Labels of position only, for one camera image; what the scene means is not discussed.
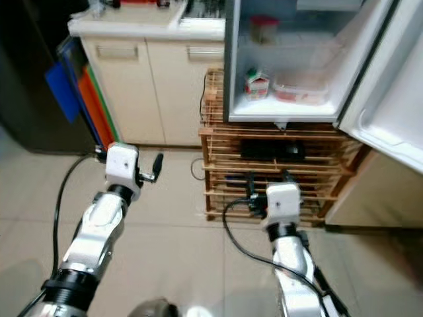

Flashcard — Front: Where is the clear plastic food container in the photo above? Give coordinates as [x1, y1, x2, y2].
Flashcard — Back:
[271, 79, 331, 106]

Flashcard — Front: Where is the black power cord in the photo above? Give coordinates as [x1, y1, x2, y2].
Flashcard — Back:
[188, 71, 209, 182]

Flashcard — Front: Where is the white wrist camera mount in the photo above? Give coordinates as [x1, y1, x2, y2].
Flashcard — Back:
[264, 183, 303, 229]
[106, 142, 141, 199]

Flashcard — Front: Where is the dark tall appliance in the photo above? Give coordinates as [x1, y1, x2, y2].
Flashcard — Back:
[0, 0, 93, 156]

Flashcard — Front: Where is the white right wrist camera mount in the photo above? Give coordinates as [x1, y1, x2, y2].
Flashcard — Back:
[264, 183, 303, 229]

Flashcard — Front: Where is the green cutting board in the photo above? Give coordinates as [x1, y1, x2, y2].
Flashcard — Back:
[83, 63, 120, 143]

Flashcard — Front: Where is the small milk carton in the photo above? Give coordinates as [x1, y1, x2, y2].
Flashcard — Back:
[243, 67, 270, 101]

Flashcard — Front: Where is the white freezer compartment flap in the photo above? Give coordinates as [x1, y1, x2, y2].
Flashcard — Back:
[296, 0, 365, 11]

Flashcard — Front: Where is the grey mini fridge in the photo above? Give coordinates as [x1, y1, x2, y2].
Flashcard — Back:
[223, 0, 397, 126]

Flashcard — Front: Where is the mini fridge door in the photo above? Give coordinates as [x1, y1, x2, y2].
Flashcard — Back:
[340, 0, 423, 158]

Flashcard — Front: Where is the grey left robot leg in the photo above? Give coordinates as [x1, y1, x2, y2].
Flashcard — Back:
[129, 299, 176, 317]

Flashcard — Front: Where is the red flat box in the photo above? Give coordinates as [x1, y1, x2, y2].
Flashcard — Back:
[111, 0, 167, 9]

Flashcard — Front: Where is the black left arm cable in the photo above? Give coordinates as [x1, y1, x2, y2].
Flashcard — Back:
[33, 147, 110, 317]

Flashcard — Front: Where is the black power adapter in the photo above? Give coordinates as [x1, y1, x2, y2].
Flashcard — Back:
[240, 139, 307, 161]

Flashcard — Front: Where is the steel sink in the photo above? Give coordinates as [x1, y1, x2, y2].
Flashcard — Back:
[180, 0, 231, 20]

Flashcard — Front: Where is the orange cutting board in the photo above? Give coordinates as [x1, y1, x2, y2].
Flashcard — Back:
[74, 65, 114, 149]

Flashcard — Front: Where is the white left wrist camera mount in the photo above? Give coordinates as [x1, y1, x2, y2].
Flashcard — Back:
[106, 142, 141, 199]

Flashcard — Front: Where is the fridge wire shelf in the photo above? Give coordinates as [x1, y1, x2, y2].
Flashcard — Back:
[241, 32, 354, 52]

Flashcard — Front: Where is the cream kitchen cabinet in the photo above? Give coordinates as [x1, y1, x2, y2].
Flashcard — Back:
[67, 0, 232, 147]

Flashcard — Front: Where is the wooden slatted rack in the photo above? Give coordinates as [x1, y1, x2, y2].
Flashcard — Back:
[198, 67, 371, 224]

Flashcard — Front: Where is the white counter unit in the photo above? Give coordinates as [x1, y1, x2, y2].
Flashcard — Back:
[324, 149, 423, 229]

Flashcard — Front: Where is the jar with red lid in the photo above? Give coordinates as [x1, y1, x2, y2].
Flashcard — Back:
[250, 15, 281, 46]

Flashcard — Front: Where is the silver cabinet handle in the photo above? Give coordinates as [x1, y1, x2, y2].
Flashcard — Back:
[95, 44, 138, 60]
[184, 45, 229, 60]

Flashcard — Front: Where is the blue cutting board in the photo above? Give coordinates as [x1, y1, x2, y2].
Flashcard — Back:
[44, 36, 106, 156]

